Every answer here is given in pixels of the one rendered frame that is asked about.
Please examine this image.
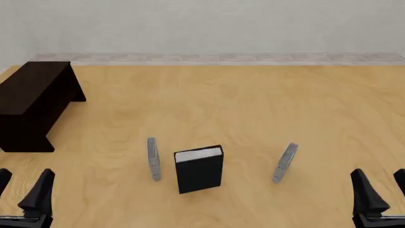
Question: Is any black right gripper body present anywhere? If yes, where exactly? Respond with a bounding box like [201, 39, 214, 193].
[352, 213, 405, 228]

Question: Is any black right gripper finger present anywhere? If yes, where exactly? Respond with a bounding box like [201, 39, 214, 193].
[349, 168, 391, 217]
[393, 168, 405, 197]

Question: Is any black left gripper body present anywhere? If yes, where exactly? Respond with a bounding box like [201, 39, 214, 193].
[0, 213, 53, 228]

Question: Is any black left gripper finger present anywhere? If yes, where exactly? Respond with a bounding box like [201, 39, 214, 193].
[17, 168, 56, 218]
[0, 168, 13, 197]

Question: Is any dark wooden cabinet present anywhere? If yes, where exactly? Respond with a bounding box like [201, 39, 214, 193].
[0, 61, 87, 153]

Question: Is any thick black book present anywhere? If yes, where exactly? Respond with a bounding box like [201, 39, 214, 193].
[173, 144, 225, 194]

